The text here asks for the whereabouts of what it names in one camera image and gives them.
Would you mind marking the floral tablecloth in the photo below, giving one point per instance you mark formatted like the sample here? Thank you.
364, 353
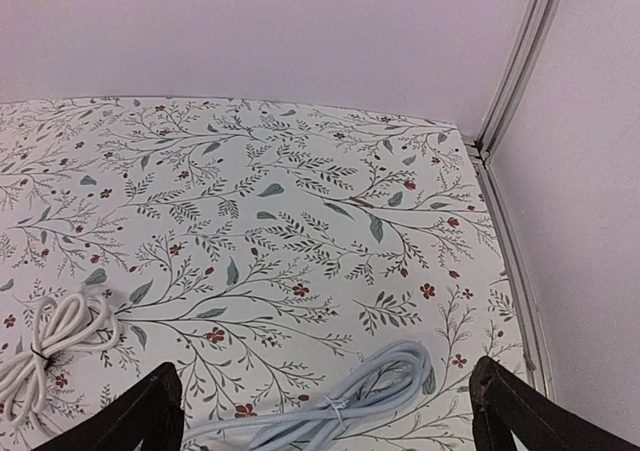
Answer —
266, 249

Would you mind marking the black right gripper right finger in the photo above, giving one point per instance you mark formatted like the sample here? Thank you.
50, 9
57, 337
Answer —
506, 410

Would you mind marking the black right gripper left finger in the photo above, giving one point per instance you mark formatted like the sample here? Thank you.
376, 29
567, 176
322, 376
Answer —
148, 416

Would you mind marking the right aluminium frame post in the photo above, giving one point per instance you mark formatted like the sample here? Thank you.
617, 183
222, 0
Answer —
530, 39

